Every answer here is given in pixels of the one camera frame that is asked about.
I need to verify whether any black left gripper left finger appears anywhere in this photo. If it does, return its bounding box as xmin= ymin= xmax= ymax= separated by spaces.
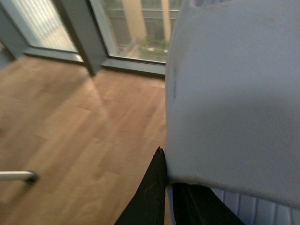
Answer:
xmin=115 ymin=147 xmax=166 ymax=225

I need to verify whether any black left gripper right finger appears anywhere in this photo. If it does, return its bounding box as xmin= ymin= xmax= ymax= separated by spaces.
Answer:
xmin=172 ymin=183 xmax=244 ymax=225

